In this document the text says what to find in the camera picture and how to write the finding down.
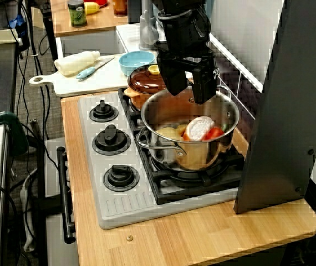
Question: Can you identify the green labelled can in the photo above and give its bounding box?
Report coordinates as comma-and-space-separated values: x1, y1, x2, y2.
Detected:
67, 0, 88, 28

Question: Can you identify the amber jar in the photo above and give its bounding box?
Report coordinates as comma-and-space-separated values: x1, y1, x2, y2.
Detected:
112, 0, 128, 17

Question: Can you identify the white toy kitchen cabinet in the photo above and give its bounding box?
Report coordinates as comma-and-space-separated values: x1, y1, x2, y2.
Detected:
44, 138, 78, 266

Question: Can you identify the grey toy faucet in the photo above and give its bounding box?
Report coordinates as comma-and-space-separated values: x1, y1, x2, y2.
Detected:
138, 0, 160, 52

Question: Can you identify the black stove knob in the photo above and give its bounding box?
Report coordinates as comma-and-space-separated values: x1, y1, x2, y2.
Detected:
88, 100, 119, 123
91, 124, 131, 156
103, 165, 140, 192

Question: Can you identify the white power cord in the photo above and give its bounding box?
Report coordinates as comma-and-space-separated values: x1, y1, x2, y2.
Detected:
19, 168, 38, 253

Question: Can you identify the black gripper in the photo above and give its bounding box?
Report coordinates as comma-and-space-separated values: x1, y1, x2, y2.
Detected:
154, 9, 220, 105

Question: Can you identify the black oven door handle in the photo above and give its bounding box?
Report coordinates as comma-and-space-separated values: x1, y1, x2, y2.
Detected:
57, 146, 77, 244

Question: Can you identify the yellow note pad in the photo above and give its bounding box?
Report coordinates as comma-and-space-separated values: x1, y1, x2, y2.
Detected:
0, 28, 20, 46

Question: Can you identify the white toy sink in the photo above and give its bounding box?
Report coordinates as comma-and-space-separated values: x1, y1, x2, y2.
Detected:
55, 23, 164, 60

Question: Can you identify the yellow toy potato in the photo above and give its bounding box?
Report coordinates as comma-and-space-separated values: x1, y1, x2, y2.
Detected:
156, 126, 182, 141

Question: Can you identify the white and orange toy bread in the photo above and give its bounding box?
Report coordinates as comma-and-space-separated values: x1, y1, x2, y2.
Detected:
182, 116, 216, 142

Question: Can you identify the red toy pepper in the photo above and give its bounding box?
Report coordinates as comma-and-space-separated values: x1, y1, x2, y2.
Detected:
203, 123, 230, 141

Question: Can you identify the light blue bowl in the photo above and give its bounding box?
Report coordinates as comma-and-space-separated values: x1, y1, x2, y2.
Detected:
119, 51, 156, 76

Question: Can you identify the brown lid with yellow knob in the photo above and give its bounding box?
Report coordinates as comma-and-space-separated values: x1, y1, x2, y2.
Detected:
126, 64, 172, 95

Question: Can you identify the grey stove top panel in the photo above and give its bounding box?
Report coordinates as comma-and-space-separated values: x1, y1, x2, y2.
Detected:
77, 91, 239, 230

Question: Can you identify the black burner grate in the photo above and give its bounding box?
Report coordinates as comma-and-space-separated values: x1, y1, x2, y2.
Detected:
118, 79, 244, 206

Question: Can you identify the yellow toy bottle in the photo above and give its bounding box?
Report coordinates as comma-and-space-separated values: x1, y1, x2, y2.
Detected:
83, 2, 101, 16

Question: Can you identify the dark upright side panel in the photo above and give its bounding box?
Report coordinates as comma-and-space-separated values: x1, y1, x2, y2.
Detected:
233, 0, 316, 214

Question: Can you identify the wooden side table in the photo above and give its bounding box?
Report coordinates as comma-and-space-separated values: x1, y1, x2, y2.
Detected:
49, 0, 130, 37

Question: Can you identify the red toy item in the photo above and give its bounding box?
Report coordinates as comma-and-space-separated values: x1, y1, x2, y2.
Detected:
83, 0, 109, 7

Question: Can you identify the stainless steel pot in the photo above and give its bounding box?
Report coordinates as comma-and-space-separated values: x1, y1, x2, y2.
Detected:
135, 85, 240, 171

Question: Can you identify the blue tape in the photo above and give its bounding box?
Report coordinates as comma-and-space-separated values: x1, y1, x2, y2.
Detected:
8, 15, 27, 37

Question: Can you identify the pale wooden cutting board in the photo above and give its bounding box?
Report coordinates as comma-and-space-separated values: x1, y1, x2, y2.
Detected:
29, 51, 161, 98

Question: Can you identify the blue handled toy knife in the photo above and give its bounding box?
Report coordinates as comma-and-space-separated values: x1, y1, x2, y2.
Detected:
76, 57, 116, 81

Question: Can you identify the green clamp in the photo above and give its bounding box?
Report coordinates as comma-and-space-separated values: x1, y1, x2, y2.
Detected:
0, 112, 30, 157

